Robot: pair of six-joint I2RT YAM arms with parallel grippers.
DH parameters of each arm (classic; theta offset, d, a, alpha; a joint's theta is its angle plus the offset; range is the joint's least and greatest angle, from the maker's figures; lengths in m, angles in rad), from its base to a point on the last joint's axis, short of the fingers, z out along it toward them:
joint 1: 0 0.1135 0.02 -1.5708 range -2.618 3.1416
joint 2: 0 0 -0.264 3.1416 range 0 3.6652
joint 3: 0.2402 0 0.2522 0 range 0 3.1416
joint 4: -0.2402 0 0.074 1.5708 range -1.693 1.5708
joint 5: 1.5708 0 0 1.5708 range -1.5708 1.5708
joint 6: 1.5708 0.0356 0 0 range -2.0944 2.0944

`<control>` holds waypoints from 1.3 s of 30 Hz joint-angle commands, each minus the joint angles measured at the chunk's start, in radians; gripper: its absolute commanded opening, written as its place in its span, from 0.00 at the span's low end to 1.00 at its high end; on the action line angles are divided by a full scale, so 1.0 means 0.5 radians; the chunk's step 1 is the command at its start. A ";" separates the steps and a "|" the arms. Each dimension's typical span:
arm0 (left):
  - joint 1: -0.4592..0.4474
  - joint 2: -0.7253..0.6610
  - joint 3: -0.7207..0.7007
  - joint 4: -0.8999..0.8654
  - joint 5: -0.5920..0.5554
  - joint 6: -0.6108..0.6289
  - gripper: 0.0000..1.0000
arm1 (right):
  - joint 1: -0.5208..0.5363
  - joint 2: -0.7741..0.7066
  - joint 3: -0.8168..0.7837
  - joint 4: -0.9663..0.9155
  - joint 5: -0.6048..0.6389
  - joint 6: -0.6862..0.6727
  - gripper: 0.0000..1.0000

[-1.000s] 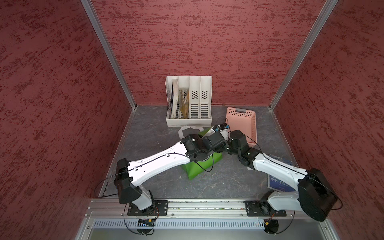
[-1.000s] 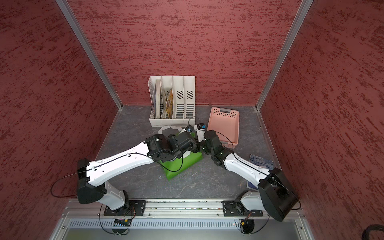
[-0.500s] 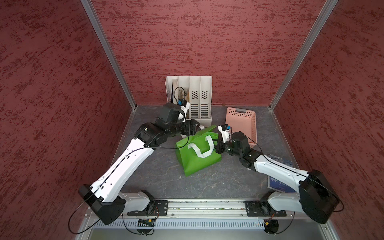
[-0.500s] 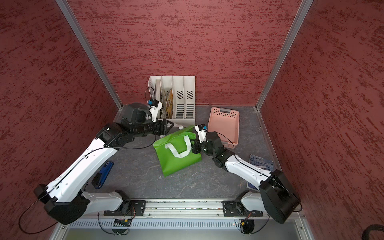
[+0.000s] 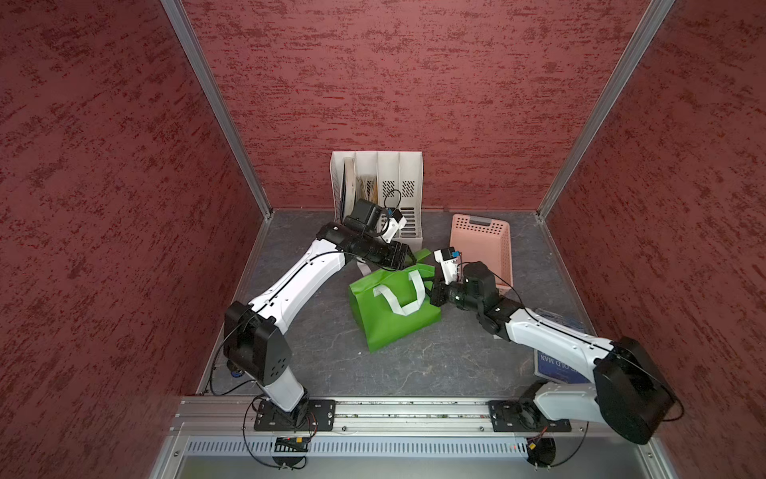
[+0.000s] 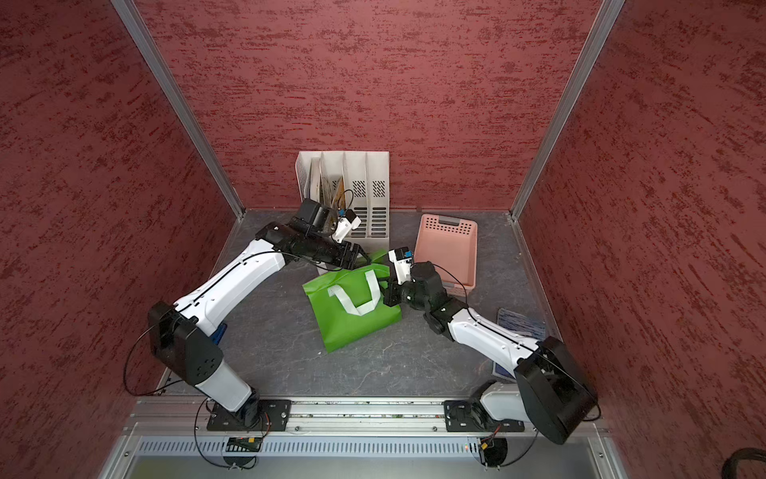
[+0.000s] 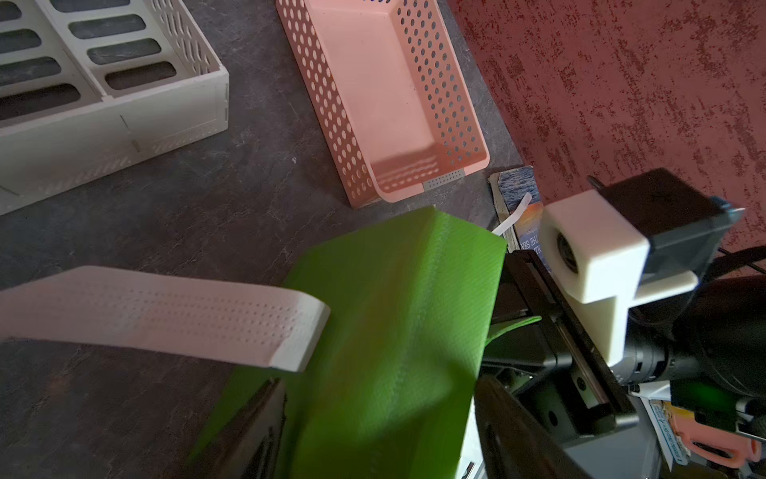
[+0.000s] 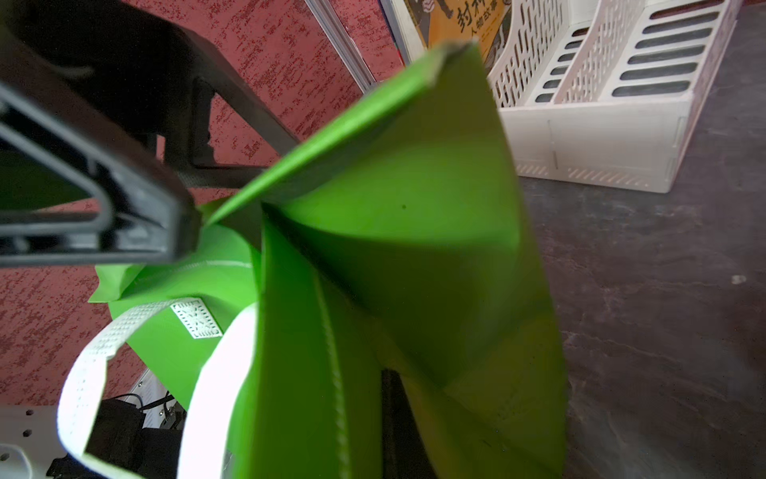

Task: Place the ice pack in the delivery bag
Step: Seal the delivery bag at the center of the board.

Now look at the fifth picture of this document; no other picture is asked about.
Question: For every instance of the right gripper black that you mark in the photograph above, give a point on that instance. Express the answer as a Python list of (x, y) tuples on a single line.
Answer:
[(437, 292)]

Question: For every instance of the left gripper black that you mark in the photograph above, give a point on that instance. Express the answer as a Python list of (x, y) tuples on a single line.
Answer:
[(397, 255)]

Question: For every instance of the green insulated delivery bag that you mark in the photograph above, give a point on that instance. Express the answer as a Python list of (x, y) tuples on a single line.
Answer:
[(389, 305)]

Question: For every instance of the pink perforated plastic basket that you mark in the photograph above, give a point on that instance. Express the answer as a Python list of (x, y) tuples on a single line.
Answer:
[(486, 240)]

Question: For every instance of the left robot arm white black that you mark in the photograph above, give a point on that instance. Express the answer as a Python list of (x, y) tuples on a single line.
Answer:
[(254, 342)]

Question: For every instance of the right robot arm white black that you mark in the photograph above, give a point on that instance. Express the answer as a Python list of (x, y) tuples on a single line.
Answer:
[(624, 388)]

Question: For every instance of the white file organizer rack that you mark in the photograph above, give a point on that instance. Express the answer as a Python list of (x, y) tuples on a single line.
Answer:
[(400, 186)]

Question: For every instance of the white folder in organizer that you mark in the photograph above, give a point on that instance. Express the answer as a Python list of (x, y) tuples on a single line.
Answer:
[(348, 187)]

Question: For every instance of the blue paperback book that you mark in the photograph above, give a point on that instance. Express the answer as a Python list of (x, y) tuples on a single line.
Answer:
[(550, 368)]

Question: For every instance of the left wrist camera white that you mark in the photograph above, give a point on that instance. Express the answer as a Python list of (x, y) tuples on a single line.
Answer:
[(394, 222)]

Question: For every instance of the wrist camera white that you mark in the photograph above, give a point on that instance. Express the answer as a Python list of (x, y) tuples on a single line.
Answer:
[(394, 222), (448, 261)]

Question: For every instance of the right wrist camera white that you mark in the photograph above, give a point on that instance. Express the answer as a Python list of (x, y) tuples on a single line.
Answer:
[(448, 261)]

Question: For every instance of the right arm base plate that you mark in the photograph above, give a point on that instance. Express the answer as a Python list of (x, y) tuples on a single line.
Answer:
[(522, 416)]

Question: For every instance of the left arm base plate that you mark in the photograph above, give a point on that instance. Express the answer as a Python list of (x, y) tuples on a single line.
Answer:
[(310, 415)]

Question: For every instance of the aluminium mounting rail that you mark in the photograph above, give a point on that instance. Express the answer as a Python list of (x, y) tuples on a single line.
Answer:
[(371, 416)]

